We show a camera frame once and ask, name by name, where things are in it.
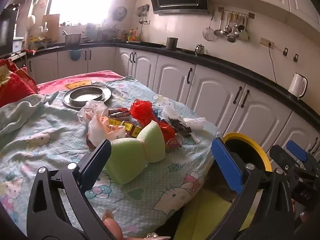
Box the hanging tools by window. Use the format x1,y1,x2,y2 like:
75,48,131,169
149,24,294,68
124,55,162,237
137,4,150,25

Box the small red packet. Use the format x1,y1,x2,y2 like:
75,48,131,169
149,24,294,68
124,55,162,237
165,137,183,153

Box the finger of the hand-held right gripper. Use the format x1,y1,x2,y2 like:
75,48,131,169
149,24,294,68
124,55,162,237
286,140,320,166
269,144,315,178

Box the person's right hand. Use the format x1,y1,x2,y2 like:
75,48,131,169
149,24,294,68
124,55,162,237
291,199,313,224

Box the group of seasoning bottles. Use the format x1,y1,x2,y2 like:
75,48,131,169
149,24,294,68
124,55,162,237
114,27,141,43

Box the white storage box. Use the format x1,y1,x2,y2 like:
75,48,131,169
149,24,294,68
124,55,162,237
12,37,25,53

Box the yellow round bin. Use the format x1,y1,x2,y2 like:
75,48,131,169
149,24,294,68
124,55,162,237
222,132,272,174

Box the red embroidered cushion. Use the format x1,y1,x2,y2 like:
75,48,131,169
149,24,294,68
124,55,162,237
0,59,38,108

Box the clear plastic wrapper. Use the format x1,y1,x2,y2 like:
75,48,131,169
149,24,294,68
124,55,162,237
162,104,183,120

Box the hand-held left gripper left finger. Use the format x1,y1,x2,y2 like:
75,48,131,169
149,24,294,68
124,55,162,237
26,139,118,240

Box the beige wall socket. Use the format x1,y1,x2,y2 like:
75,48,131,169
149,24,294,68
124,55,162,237
259,37,275,48

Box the black kitchen countertop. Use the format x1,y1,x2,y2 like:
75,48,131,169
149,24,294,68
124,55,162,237
0,41,320,124

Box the green sponge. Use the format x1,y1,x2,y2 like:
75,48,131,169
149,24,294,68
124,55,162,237
104,120,166,186

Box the hanging mesh strainer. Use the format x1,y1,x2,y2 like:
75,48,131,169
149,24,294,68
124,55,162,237
202,10,216,41

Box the white tissue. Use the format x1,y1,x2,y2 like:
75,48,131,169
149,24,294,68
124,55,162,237
182,116,206,131

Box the person's left hand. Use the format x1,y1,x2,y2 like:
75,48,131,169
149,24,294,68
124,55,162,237
101,209,172,240

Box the bright window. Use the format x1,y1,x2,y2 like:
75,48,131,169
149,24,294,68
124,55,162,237
46,0,118,27

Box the round metal plate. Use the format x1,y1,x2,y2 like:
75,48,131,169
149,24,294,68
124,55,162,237
62,84,112,109

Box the yellow-green cloth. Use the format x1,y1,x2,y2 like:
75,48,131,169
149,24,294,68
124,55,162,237
174,187,252,240

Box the red snack wrapper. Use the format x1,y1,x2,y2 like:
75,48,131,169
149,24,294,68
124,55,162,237
108,107,131,118

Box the white printed plastic wrapper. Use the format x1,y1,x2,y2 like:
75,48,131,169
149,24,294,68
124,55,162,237
77,100,110,125

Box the dark metal canister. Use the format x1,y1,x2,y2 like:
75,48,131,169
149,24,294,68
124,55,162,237
166,37,179,50

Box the small yellow red box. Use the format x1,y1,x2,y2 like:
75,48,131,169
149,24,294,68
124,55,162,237
106,118,125,133
122,121,143,139

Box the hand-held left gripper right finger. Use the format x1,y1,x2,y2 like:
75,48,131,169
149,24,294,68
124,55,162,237
207,137,295,240

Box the red foil wrapper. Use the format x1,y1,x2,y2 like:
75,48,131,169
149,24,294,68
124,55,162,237
159,121,176,142

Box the pink printed blanket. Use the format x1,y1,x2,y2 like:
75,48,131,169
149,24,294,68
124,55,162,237
37,70,125,95

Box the black appliance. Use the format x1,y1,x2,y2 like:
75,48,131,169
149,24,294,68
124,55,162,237
0,8,18,56

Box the wall utensil rail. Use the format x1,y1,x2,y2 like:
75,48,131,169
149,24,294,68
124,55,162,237
218,7,255,20

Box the row of hanging metal utensils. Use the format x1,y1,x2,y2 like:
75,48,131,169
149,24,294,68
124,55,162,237
214,11,250,43

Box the red mesh ball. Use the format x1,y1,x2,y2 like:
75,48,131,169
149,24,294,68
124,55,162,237
130,99,157,126

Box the small round fan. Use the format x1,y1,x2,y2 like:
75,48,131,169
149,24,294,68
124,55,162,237
112,6,128,22

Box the wooden cutting board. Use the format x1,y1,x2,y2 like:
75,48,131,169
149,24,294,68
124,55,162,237
41,14,60,42

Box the white plastic bag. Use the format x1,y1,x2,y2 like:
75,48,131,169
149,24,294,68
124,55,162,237
87,114,126,147

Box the blue plastic holder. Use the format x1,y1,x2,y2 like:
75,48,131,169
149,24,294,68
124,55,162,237
68,48,84,62

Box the shallow metal dish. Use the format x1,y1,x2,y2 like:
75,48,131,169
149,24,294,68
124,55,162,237
69,87,104,106

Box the white lower cabinets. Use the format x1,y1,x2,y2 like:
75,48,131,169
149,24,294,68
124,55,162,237
25,44,320,160

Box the light blue printed blanket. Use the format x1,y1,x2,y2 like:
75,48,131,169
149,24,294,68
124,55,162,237
0,76,223,238

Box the metal cooking pot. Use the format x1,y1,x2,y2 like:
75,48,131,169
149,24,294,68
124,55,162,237
62,31,83,45

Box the black power cable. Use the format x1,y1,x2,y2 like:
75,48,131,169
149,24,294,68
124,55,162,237
268,45,278,83

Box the white electric kettle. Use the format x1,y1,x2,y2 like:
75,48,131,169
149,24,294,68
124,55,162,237
287,73,308,100

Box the dark brown wrapper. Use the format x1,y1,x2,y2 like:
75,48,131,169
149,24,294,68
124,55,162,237
168,117,192,137

